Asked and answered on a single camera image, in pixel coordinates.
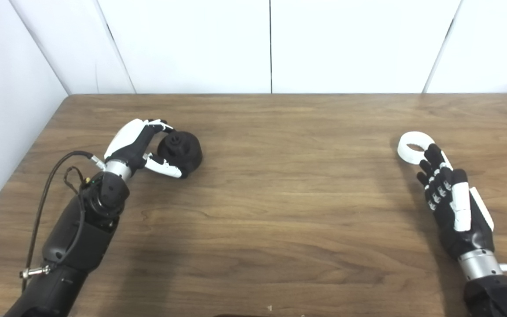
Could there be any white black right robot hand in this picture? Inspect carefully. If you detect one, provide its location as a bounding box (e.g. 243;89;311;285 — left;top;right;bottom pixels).
416;143;496;260

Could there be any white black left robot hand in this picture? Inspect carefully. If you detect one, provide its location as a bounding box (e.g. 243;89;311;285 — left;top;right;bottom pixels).
104;118;184;179

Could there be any round black plastic part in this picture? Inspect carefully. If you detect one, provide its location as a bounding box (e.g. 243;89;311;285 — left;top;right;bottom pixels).
157;131;203;177

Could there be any white toothed plastic ring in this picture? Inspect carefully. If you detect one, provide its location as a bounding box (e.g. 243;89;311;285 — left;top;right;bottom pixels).
397;131;435;166

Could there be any thin dark wrist wire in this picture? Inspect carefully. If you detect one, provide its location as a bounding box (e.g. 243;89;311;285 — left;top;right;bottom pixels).
63;166;88;195

